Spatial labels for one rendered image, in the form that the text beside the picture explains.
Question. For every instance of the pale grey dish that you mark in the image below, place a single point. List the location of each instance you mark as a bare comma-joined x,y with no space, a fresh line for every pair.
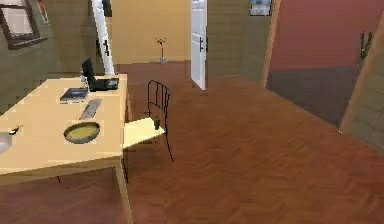
4,141

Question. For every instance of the white room door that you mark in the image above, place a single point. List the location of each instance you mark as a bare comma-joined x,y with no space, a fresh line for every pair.
101,36
198,43

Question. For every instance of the grey bowl yellow inside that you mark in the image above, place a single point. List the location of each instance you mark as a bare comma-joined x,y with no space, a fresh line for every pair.
82,132

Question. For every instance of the grey remote control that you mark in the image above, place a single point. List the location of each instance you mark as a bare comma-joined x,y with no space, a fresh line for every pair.
90,108

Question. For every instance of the dark framed window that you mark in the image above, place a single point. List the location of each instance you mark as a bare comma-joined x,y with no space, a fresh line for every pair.
20,21

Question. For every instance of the black open laptop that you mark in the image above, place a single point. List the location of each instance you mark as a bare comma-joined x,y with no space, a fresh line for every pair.
100,81

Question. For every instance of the thin plant in grey vase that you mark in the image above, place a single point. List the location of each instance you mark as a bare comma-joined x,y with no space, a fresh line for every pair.
162,51

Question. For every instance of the dark grey book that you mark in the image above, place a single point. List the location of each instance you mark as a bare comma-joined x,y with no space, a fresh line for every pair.
75,94

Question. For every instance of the framed wall picture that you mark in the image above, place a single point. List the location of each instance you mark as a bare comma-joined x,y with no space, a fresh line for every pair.
260,6

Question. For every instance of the light wooden table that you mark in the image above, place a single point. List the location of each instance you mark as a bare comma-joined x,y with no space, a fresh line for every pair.
40,140

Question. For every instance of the small black and orange pen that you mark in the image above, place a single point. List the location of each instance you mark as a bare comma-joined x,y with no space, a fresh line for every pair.
15,130

